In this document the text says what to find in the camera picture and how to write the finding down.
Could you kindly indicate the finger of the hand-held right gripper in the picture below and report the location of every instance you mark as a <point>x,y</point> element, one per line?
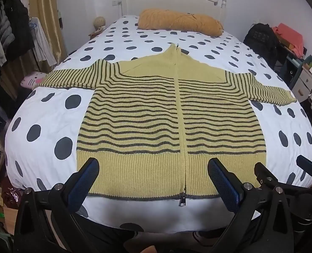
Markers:
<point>262,174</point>
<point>306,164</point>

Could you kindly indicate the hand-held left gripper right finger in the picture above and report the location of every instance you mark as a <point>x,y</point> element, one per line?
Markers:
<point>224,187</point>

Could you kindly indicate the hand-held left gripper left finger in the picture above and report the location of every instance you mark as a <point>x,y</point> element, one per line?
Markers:
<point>84,185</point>

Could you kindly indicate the yellow striped zip sweater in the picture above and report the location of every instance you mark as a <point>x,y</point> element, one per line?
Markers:
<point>145,110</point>

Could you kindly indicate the white polka-dot bed cover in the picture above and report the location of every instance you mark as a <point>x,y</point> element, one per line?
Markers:
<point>53,126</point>

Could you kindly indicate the teal drawer cabinet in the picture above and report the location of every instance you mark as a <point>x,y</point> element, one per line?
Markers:
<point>301,81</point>

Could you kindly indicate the pink cat plush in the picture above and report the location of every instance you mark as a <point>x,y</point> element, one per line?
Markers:
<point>33,80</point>

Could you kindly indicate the coral cloth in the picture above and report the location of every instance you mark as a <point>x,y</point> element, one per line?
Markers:
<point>290,35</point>

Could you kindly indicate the black backpack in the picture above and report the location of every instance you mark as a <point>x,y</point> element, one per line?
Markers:
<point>260,40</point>

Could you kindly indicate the white striped hanging shirt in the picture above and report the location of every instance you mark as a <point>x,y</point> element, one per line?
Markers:
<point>42,44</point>

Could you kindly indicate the round wicker lamp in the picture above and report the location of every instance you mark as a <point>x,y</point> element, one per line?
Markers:
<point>100,22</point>

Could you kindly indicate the orange pillow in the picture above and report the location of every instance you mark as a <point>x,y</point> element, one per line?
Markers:
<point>177,21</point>

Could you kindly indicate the gold curtain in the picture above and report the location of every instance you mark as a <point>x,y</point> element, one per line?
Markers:
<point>44,5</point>

